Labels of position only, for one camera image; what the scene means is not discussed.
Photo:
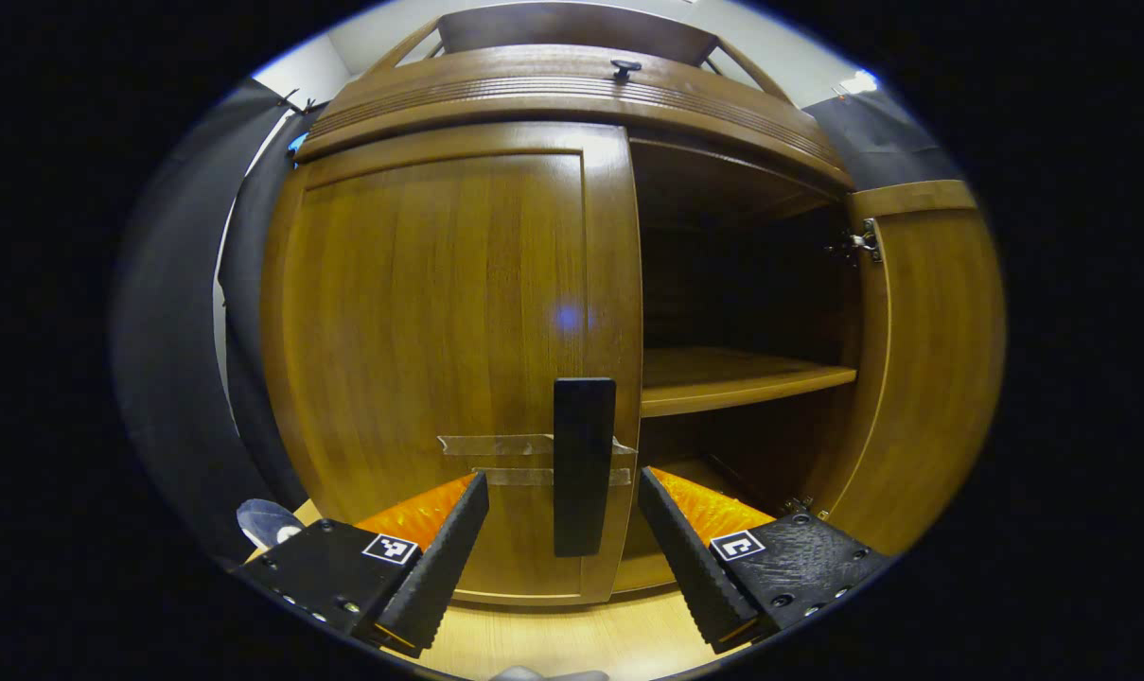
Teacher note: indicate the black drawer knob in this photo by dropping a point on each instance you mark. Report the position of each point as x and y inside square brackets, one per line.
[625, 67]

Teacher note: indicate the wooden cabinet drawer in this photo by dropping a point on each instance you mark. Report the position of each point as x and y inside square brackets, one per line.
[534, 95]

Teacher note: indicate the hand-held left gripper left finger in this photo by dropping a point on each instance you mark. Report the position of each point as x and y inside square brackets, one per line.
[434, 577]

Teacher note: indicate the penguin plush toy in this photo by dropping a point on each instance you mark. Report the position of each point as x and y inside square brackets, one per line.
[267, 522]

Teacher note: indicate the small ceiling light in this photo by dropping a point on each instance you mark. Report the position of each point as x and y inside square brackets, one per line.
[857, 83]

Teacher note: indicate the wooden shoe cabinet door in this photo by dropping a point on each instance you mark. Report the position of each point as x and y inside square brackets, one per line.
[931, 359]
[420, 331]

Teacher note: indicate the metal door hinge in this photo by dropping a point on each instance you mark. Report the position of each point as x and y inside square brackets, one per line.
[803, 508]
[868, 241]

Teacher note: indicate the wooden double-door shoe cabinet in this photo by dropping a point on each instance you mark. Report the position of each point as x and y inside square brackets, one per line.
[723, 284]

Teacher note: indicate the wooden inner shelf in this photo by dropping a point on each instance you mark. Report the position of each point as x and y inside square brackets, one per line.
[723, 378]

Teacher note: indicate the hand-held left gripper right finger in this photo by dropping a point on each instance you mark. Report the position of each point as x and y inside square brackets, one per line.
[690, 567]

